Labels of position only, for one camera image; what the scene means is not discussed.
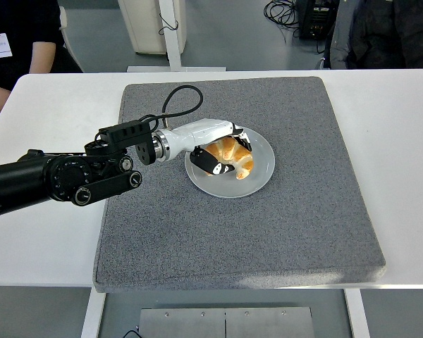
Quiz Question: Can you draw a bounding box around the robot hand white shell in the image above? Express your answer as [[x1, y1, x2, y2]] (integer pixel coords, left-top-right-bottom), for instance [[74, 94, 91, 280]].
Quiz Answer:
[[164, 118, 254, 177]]

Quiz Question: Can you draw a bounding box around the croissant bread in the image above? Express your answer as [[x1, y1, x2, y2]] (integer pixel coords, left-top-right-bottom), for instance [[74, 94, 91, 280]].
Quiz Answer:
[[203, 135, 255, 180]]

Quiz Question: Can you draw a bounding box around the grey round plate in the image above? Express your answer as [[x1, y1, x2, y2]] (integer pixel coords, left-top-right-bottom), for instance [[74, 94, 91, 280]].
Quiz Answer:
[[184, 125, 276, 199]]

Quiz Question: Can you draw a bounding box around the grey metal plate with screws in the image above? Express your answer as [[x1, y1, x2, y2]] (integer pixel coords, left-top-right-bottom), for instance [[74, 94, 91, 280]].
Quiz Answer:
[[137, 306, 315, 338]]

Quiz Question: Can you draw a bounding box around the grey felt mat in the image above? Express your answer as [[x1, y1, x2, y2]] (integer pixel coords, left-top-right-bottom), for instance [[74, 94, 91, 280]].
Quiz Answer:
[[92, 75, 387, 294]]

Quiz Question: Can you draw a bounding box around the white cabinet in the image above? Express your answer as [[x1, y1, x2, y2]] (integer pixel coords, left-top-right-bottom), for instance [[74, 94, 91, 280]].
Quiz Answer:
[[116, 0, 187, 55]]

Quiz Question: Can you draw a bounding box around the black electronics box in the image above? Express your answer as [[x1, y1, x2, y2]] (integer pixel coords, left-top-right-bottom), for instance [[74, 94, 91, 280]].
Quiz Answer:
[[295, 0, 339, 40]]

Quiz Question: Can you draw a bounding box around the white chair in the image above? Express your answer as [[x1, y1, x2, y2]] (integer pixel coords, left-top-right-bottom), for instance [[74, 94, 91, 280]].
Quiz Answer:
[[57, 5, 85, 74]]

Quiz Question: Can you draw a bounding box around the person in dark jacket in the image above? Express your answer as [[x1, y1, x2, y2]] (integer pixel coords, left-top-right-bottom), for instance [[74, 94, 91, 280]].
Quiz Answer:
[[322, 0, 423, 70]]

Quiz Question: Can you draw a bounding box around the white table leg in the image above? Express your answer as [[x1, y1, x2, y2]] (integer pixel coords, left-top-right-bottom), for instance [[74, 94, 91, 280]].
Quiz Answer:
[[80, 287, 106, 338], [343, 288, 371, 338]]

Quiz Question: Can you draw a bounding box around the white stand post with base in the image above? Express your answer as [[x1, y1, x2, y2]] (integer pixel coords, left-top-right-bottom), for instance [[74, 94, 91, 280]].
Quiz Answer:
[[126, 0, 227, 73]]

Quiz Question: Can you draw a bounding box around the black cable on white post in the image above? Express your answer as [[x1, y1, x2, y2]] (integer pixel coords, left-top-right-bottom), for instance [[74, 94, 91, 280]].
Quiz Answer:
[[157, 12, 180, 36]]

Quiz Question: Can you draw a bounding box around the black floor cable bundle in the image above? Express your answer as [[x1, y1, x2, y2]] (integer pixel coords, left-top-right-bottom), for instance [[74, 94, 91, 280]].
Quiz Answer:
[[263, 0, 301, 38]]

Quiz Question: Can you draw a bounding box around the person with lanyard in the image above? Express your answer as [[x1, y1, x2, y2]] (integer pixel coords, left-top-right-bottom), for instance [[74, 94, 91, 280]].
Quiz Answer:
[[0, 0, 84, 138]]

